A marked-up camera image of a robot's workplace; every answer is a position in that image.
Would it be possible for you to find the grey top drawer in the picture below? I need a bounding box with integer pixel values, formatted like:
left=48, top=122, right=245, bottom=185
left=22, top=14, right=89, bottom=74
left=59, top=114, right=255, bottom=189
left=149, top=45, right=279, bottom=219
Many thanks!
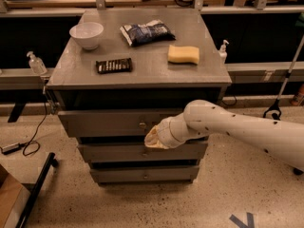
left=58, top=108, right=181, bottom=138

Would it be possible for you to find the grey drawer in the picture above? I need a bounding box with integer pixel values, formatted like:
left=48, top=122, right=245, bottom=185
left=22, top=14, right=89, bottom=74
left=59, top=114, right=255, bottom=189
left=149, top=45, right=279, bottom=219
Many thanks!
left=78, top=141, right=208, bottom=162
left=90, top=165, right=200, bottom=183
left=58, top=108, right=181, bottom=138

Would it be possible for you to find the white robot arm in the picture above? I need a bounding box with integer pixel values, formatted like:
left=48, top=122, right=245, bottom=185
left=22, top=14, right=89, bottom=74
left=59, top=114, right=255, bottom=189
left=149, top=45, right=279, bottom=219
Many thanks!
left=144, top=100, right=304, bottom=171

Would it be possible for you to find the grey bottom drawer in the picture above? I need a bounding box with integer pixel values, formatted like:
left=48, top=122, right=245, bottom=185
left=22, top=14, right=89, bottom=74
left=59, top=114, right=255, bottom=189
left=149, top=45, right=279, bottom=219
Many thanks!
left=90, top=165, right=200, bottom=183

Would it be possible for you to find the grey middle drawer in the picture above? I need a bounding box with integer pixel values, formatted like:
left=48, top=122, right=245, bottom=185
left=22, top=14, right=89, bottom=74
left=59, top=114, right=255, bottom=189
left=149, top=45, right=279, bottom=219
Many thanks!
left=78, top=141, right=208, bottom=162

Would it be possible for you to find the grey drawer cabinet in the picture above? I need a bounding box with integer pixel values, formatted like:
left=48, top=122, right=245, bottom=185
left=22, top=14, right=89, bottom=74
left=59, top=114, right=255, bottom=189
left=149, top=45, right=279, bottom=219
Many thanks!
left=47, top=9, right=231, bottom=171

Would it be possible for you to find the black chocolate bar wrapper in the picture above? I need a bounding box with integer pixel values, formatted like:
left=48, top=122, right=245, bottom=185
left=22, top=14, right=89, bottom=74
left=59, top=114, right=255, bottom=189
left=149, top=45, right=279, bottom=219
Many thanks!
left=96, top=58, right=133, bottom=74

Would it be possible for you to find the yellow sponge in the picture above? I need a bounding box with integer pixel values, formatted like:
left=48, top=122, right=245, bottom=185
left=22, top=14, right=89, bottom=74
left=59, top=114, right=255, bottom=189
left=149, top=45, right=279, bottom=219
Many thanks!
left=167, top=45, right=200, bottom=65

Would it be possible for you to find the black floor bar left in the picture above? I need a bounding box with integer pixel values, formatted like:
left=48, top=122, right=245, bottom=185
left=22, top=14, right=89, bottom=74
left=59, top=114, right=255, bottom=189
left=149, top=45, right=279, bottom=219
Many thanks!
left=15, top=152, right=58, bottom=228

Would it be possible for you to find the blue white snack bag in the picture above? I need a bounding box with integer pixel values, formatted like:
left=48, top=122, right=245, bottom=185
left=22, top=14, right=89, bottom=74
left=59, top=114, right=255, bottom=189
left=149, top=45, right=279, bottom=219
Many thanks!
left=120, top=20, right=175, bottom=47

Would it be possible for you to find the white pump bottle right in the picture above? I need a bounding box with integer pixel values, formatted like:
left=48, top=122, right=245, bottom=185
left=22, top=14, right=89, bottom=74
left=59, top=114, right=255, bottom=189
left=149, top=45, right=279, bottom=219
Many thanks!
left=218, top=40, right=229, bottom=63

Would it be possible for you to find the white ceramic bowl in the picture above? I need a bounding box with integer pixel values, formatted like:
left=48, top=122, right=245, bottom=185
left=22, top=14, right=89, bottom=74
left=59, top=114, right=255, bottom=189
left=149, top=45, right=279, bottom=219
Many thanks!
left=69, top=22, right=104, bottom=50

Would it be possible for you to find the blue floor tape marker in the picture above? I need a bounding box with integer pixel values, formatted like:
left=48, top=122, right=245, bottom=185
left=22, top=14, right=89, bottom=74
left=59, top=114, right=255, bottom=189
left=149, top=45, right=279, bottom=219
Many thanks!
left=228, top=211, right=256, bottom=228

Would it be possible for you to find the grabber stick tool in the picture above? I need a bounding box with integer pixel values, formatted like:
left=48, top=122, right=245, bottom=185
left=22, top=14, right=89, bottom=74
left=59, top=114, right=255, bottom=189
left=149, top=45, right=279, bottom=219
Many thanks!
left=263, top=34, right=304, bottom=120

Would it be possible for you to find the clear sanitizer bottle left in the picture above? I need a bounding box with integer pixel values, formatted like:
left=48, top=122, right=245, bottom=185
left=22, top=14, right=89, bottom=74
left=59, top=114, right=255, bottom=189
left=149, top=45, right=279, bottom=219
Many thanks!
left=27, top=51, right=48, bottom=75

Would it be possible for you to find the orange spray can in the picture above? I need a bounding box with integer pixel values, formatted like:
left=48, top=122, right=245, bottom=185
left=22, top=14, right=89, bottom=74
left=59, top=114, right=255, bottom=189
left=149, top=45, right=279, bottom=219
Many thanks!
left=291, top=84, right=304, bottom=106

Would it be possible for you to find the cardboard box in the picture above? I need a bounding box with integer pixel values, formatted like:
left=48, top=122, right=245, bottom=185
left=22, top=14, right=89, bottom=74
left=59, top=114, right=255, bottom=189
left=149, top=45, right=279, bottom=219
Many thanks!
left=0, top=165, right=30, bottom=228

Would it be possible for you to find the black power adapter cable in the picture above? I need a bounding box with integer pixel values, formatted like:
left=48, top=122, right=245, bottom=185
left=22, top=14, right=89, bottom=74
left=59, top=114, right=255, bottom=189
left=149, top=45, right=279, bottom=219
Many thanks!
left=0, top=93, right=49, bottom=158

